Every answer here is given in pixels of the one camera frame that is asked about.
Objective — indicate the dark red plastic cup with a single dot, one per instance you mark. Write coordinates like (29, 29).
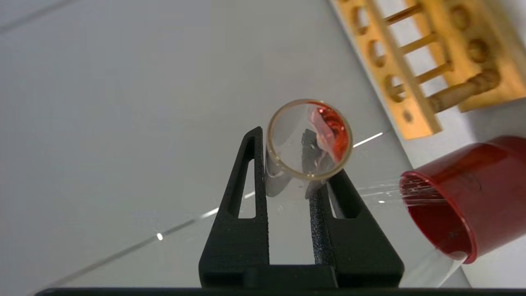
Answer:
(472, 197)

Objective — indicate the wooden test tube rack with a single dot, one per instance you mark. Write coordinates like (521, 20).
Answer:
(411, 94)

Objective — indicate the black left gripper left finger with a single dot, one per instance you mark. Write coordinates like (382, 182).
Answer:
(234, 246)

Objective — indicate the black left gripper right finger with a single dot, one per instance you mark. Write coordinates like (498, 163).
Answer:
(361, 246)

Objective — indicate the test tube with orange-red pigment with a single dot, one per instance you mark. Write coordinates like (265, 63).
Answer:
(331, 123)

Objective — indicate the test tube with blue pigment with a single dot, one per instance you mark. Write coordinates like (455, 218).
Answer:
(435, 271)

